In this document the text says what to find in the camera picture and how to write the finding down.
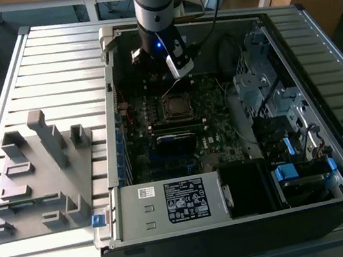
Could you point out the silver CPU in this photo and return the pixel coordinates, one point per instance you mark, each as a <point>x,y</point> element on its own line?
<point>178,104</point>

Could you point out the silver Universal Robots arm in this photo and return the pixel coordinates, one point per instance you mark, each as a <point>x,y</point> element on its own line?
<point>154,0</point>

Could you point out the blue expansion slot retainer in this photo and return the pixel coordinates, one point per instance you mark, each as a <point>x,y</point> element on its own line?
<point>120,169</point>

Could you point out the black graphics card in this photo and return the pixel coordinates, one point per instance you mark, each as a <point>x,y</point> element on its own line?
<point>176,145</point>

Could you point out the green motherboard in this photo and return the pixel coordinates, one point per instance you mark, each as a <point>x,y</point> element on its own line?
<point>220,127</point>

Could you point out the silver metal drive cage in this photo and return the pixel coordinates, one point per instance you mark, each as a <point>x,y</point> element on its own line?
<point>249,85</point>

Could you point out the square chipset heatsink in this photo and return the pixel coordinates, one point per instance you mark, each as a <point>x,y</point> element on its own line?
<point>211,160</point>

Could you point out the silver power supply unit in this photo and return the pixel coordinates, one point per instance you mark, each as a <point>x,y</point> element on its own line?
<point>132,213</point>

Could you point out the blue plastic clip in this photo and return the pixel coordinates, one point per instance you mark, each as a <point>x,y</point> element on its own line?
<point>288,146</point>

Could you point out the grey parts rack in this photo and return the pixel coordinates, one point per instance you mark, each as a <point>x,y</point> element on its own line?
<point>47,187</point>

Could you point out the blue case latch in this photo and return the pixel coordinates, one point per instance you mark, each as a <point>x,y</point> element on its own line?
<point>98,220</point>

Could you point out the black open PC case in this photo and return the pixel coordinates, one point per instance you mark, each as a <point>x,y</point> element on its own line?
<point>209,246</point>

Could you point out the black hard disk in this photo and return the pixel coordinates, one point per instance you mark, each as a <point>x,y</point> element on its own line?
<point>303,187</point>

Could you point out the blue plastic latch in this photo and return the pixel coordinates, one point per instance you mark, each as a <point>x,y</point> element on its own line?
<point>331,165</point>

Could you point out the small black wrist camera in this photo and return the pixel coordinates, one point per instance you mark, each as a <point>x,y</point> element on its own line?
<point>137,56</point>

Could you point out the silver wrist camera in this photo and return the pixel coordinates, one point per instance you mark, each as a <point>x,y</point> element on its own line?
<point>181,65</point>

